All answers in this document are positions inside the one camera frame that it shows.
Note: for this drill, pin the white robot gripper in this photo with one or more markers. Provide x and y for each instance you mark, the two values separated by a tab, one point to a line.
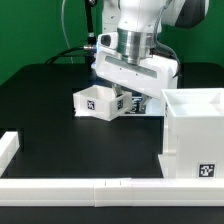
149	76

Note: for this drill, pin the small white drawer with knob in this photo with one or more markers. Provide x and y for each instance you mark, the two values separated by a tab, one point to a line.
101	102

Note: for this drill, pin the large white drawer cabinet box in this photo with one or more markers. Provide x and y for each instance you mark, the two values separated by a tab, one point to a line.
193	133

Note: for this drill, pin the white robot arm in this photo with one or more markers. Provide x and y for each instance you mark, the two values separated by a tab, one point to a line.
131	56

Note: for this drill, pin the white sheet with fiducial markers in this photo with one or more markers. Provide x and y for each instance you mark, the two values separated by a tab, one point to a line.
152	107

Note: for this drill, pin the black vertical pole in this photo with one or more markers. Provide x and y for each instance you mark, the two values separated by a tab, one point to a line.
90	29

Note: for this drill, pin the white left barrier block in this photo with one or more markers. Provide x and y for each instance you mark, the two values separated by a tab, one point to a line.
9	144

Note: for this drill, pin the white front barrier rail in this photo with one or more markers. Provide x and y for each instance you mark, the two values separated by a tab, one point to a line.
111	192

